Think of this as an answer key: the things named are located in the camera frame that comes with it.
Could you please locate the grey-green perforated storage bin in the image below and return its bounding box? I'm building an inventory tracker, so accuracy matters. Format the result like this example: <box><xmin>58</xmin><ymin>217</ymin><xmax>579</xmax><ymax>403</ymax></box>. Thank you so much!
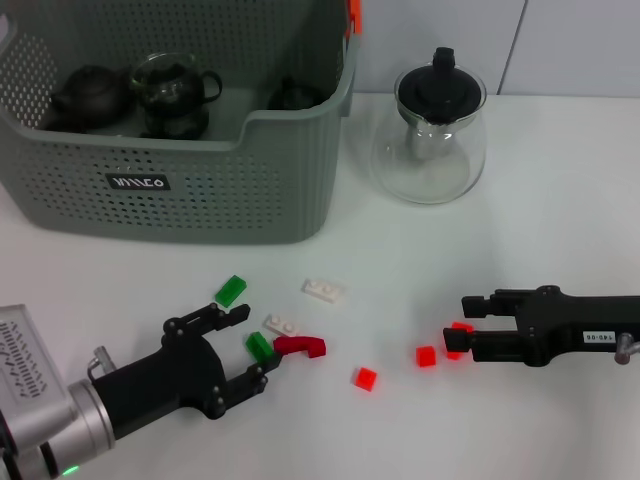
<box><xmin>0</xmin><ymin>0</ymin><xmax>362</xmax><ymax>246</ymax></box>

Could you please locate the dark clay teapot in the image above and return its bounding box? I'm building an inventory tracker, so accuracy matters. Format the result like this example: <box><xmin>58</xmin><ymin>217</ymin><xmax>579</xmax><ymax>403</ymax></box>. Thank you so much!
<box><xmin>49</xmin><ymin>63</ymin><xmax>136</xmax><ymax>132</ymax></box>

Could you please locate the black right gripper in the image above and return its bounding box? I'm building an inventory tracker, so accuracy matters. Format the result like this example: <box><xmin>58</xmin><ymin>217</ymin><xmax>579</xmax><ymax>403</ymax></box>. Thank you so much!
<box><xmin>442</xmin><ymin>284</ymin><xmax>640</xmax><ymax>369</ymax></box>

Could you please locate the dark red curved brick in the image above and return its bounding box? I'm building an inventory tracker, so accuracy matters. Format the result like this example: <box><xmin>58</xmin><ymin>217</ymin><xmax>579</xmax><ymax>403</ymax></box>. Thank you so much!
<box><xmin>273</xmin><ymin>336</ymin><xmax>327</xmax><ymax>360</ymax></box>

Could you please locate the green building brick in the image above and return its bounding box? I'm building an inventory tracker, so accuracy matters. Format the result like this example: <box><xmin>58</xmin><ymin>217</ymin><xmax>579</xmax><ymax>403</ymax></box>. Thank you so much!
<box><xmin>214</xmin><ymin>273</ymin><xmax>249</xmax><ymax>309</ymax></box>
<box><xmin>244</xmin><ymin>331</ymin><xmax>275</xmax><ymax>364</ymax></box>

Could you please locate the grey metal box device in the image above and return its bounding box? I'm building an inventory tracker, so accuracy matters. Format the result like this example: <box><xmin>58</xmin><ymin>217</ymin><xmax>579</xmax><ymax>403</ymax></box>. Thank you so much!
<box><xmin>0</xmin><ymin>302</ymin><xmax>69</xmax><ymax>419</ymax></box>

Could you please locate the glass teacup with black base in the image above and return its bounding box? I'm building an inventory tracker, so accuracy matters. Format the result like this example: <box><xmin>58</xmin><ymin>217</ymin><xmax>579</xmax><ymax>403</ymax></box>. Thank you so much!
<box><xmin>269</xmin><ymin>77</ymin><xmax>326</xmax><ymax>111</ymax></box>
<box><xmin>129</xmin><ymin>52</ymin><xmax>225</xmax><ymax>117</ymax></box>
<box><xmin>139</xmin><ymin>102</ymin><xmax>211</xmax><ymax>141</ymax></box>

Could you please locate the white building brick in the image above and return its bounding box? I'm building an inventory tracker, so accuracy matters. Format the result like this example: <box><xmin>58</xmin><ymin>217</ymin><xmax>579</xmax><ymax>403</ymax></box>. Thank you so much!
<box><xmin>263</xmin><ymin>314</ymin><xmax>301</xmax><ymax>339</ymax></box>
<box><xmin>301</xmin><ymin>278</ymin><xmax>347</xmax><ymax>305</ymax></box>

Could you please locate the orange plastic object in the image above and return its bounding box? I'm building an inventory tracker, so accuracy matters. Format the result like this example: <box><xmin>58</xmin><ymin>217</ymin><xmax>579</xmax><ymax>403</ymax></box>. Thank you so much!
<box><xmin>344</xmin><ymin>0</ymin><xmax>364</xmax><ymax>36</ymax></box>

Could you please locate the glass teapot with black lid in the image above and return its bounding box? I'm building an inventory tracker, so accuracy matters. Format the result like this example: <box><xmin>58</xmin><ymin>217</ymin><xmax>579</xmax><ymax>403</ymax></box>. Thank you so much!
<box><xmin>372</xmin><ymin>47</ymin><xmax>489</xmax><ymax>205</ymax></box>

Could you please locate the red sloped brick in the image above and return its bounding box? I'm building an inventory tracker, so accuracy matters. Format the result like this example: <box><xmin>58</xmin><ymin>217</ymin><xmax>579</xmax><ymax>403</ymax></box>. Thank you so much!
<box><xmin>444</xmin><ymin>321</ymin><xmax>475</xmax><ymax>361</ymax></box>

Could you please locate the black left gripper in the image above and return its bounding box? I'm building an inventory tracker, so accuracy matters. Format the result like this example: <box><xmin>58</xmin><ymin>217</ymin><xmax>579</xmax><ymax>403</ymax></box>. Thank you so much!
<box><xmin>91</xmin><ymin>302</ymin><xmax>286</xmax><ymax>442</ymax></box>

